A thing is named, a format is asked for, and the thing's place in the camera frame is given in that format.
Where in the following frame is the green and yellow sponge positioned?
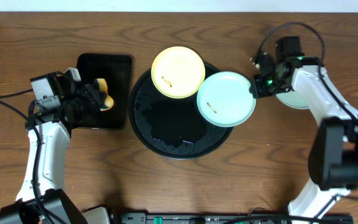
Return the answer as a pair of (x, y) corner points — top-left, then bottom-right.
(93, 78), (114, 111)

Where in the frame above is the mint plate front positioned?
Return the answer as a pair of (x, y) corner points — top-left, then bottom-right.
(276, 91), (309, 110)

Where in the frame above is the mint plate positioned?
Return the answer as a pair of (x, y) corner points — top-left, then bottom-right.
(276, 91), (309, 110)
(196, 71), (256, 128)

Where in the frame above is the yellow plate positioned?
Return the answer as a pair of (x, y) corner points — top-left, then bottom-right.
(151, 46), (206, 99)

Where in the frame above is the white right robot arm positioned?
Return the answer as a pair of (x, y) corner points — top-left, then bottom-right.
(250, 36), (358, 223)

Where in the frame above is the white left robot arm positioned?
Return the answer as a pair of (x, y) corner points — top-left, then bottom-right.
(0, 78), (114, 223)

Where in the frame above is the black rectangular tray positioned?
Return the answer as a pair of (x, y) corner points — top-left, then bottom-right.
(76, 53), (132, 129)

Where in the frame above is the black round tray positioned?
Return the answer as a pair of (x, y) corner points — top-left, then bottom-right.
(129, 70), (233, 159)

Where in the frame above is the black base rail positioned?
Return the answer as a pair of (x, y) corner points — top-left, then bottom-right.
(119, 211), (354, 224)

